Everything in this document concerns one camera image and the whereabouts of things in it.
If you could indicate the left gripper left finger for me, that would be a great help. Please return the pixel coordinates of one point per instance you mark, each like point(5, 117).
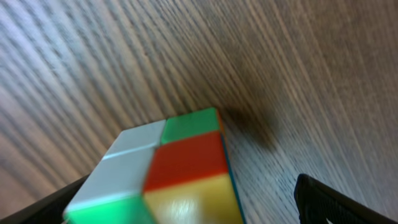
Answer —
point(49, 209)

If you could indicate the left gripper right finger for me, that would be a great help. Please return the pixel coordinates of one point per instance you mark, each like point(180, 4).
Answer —
point(319, 203)

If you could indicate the multicolour puzzle cube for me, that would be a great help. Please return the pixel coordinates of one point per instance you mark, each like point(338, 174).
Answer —
point(175, 170)

